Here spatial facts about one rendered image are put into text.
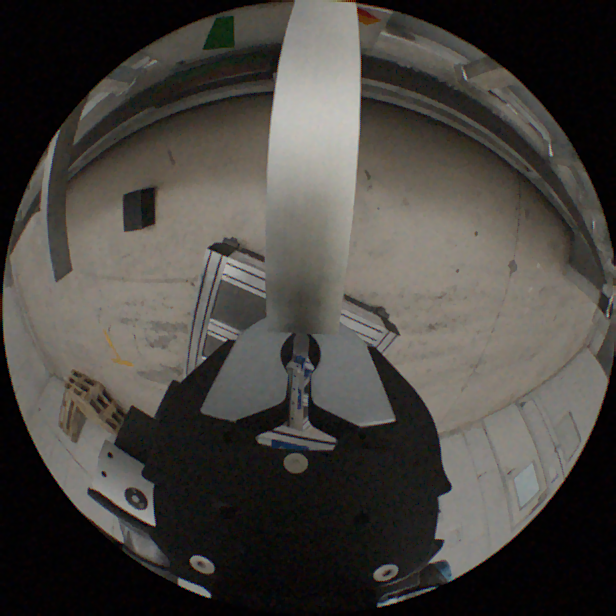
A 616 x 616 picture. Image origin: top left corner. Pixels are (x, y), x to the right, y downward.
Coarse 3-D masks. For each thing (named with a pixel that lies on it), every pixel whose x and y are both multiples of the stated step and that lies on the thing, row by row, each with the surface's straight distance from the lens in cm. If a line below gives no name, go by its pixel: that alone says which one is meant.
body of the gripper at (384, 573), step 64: (192, 448) 6; (256, 448) 6; (192, 512) 6; (256, 512) 6; (320, 512) 6; (384, 512) 6; (192, 576) 7; (256, 576) 6; (320, 576) 6; (384, 576) 6
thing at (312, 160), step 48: (336, 0) 15; (288, 48) 10; (336, 48) 10; (288, 96) 8; (336, 96) 8; (288, 144) 8; (336, 144) 8; (288, 192) 8; (336, 192) 8; (288, 240) 8; (336, 240) 8; (288, 288) 8; (336, 288) 8
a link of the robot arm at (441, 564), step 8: (440, 560) 68; (424, 568) 65; (432, 568) 64; (440, 568) 64; (448, 568) 64; (424, 576) 63; (432, 576) 63; (440, 576) 64; (448, 576) 64; (424, 584) 62; (432, 584) 62; (440, 584) 63; (400, 592) 65; (408, 592) 62; (416, 592) 61; (424, 592) 62; (400, 600) 65
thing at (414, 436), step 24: (384, 360) 9; (384, 384) 8; (408, 384) 9; (408, 408) 8; (360, 432) 7; (384, 432) 7; (408, 432) 7; (432, 432) 8; (408, 456) 7; (432, 456) 7; (432, 480) 7
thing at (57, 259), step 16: (80, 112) 30; (64, 128) 28; (64, 144) 27; (48, 160) 28; (64, 160) 27; (48, 176) 26; (64, 176) 27; (48, 192) 26; (64, 192) 26; (48, 208) 25; (64, 208) 26; (48, 224) 25; (64, 224) 26; (48, 240) 25; (64, 240) 26; (48, 256) 25; (64, 256) 26; (48, 272) 27; (64, 272) 26
